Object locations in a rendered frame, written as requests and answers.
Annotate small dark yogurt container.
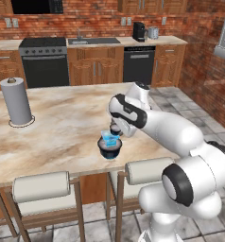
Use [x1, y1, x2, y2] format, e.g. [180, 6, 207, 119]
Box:
[109, 123, 121, 136]

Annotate black microwave oven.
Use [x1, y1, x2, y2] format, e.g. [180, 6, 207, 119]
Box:
[10, 0, 64, 15]

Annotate blue yogurt container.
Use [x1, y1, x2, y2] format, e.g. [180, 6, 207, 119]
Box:
[100, 130, 120, 148]

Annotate wooden base cupboard with drawer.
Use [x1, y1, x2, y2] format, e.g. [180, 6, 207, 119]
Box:
[0, 49, 27, 93]
[151, 43, 186, 89]

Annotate silver tap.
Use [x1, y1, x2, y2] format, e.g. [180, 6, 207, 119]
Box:
[76, 27, 84, 41]

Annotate silver toaster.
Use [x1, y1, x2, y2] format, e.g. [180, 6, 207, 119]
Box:
[147, 26, 160, 41]

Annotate black dishwasher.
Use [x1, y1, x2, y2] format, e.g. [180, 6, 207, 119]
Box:
[122, 45, 157, 86]

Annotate black coffee machine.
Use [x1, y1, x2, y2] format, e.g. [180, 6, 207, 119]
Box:
[131, 21, 148, 43]

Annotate wooden stool with white cushion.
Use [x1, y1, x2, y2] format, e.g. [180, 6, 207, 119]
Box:
[0, 170, 86, 242]
[105, 156, 176, 242]

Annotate grey paper towel roll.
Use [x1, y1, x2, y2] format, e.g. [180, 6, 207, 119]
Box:
[0, 76, 36, 129]

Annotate wooden sink cupboard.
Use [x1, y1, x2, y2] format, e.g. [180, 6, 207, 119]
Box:
[66, 46, 125, 87]

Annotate wooden wall cupboard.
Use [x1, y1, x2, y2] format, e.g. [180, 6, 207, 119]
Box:
[0, 0, 14, 15]

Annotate wooden wall cupboards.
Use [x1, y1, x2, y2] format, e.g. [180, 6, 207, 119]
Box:
[117, 0, 189, 15]

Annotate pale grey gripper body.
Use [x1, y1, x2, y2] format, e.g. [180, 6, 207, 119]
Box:
[112, 113, 138, 139]

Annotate black and silver stove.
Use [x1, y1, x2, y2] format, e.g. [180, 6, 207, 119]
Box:
[18, 36, 71, 90]

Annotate steel sink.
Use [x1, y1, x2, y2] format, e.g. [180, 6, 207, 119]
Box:
[67, 37, 122, 46]

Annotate large dark yogurt container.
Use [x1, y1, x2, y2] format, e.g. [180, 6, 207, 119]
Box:
[96, 137, 123, 161]

